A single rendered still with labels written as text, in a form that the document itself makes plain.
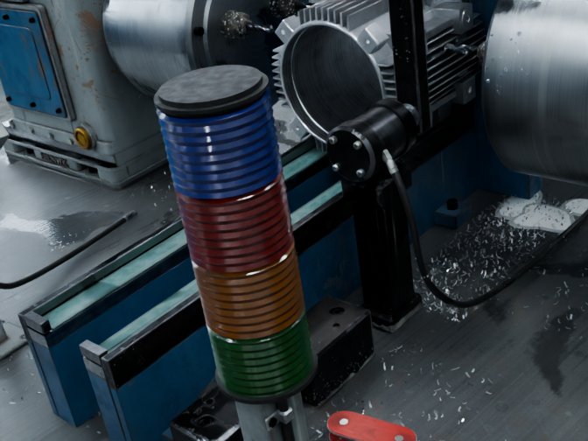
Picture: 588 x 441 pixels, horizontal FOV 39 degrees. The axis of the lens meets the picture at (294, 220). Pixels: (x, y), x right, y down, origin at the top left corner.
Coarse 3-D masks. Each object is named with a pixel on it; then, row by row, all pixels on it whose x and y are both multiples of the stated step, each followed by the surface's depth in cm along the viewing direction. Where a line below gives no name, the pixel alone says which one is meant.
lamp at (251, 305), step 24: (192, 264) 48; (288, 264) 46; (216, 288) 46; (240, 288) 46; (264, 288) 46; (288, 288) 47; (216, 312) 47; (240, 312) 46; (264, 312) 46; (288, 312) 48; (240, 336) 47; (264, 336) 47
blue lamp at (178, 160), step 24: (264, 96) 43; (168, 120) 42; (192, 120) 41; (216, 120) 41; (240, 120) 41; (264, 120) 42; (168, 144) 43; (192, 144) 42; (216, 144) 42; (240, 144) 42; (264, 144) 43; (192, 168) 42; (216, 168) 42; (240, 168) 42; (264, 168) 43; (192, 192) 43; (216, 192) 43; (240, 192) 43
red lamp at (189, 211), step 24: (264, 192) 44; (192, 216) 44; (216, 216) 44; (240, 216) 43; (264, 216) 44; (288, 216) 46; (192, 240) 45; (216, 240) 44; (240, 240) 44; (264, 240) 45; (288, 240) 46; (216, 264) 45; (240, 264) 45; (264, 264) 45
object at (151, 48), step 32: (128, 0) 115; (160, 0) 111; (192, 0) 108; (224, 0) 111; (256, 0) 115; (288, 0) 116; (128, 32) 116; (160, 32) 111; (192, 32) 108; (224, 32) 111; (256, 32) 117; (128, 64) 119; (160, 64) 114; (192, 64) 110; (224, 64) 113; (256, 64) 118
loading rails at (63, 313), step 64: (448, 128) 107; (320, 192) 107; (448, 192) 111; (128, 256) 89; (320, 256) 92; (64, 320) 81; (128, 320) 87; (192, 320) 79; (64, 384) 82; (128, 384) 75; (192, 384) 81
